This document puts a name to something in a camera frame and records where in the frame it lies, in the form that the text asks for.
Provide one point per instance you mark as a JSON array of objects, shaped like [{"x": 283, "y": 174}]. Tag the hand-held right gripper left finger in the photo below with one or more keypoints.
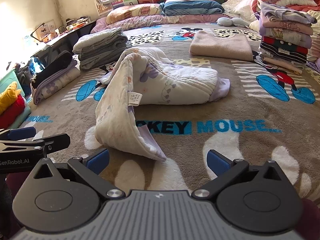
[{"x": 98, "y": 160}]

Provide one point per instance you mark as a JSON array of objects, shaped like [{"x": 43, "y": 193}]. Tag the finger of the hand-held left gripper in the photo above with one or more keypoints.
[
  {"x": 57, "y": 141},
  {"x": 21, "y": 133}
]

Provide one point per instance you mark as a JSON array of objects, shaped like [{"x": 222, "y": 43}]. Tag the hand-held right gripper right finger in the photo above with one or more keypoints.
[{"x": 217, "y": 163}]

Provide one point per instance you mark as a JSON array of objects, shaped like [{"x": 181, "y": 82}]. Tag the white floral quilted garment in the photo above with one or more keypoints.
[{"x": 175, "y": 80}]

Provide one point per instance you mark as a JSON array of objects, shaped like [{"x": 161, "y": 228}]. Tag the folded purple floral clothes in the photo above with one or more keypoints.
[{"x": 57, "y": 83}]

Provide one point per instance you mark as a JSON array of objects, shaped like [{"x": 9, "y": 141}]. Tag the stack of grey clothes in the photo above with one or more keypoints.
[{"x": 100, "y": 52}]

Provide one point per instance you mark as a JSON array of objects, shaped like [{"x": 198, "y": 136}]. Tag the stack of colourful folded clothes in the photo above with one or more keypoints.
[{"x": 285, "y": 35}]

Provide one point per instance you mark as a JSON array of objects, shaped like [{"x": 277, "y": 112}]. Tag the red cloth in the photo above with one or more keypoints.
[{"x": 12, "y": 113}]

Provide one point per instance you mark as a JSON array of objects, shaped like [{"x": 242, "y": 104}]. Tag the yellow cloth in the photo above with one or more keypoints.
[{"x": 7, "y": 96}]

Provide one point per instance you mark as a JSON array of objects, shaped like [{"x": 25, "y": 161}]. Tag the green storage bin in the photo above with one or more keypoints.
[{"x": 7, "y": 80}]

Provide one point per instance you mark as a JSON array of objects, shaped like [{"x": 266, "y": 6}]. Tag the cartoon printed blanket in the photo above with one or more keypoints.
[{"x": 250, "y": 105}]

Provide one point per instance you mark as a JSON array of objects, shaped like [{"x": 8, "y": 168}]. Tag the blue bag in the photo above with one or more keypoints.
[{"x": 36, "y": 65}]

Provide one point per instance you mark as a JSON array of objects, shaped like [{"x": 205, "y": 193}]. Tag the black garment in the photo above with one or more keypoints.
[{"x": 53, "y": 66}]

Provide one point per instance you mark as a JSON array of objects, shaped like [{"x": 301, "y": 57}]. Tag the black desk lamp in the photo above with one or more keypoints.
[{"x": 37, "y": 31}]

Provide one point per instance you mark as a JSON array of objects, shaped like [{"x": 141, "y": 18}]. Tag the dark desk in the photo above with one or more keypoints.
[{"x": 67, "y": 36}]

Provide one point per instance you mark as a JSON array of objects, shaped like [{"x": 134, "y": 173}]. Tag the white picture card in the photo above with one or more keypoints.
[{"x": 50, "y": 26}]

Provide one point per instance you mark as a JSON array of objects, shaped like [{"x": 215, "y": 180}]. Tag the folded beige sweater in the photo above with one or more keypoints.
[{"x": 220, "y": 46}]

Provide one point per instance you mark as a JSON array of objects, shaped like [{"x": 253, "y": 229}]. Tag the pile of books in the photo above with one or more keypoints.
[{"x": 77, "y": 22}]

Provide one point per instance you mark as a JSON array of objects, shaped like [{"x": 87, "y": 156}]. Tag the light blue plush toy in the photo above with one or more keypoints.
[{"x": 230, "y": 21}]

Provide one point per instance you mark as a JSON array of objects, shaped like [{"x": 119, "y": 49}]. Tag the purple floral quilt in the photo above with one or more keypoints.
[{"x": 150, "y": 19}]

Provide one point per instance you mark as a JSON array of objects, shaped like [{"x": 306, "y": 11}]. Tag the peach floral pillow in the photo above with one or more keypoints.
[{"x": 132, "y": 11}]

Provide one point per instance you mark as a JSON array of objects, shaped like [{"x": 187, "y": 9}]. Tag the white quilted pad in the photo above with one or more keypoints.
[{"x": 237, "y": 7}]

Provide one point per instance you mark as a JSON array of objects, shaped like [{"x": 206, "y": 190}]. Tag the blue folded quilt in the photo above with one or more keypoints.
[{"x": 192, "y": 7}]

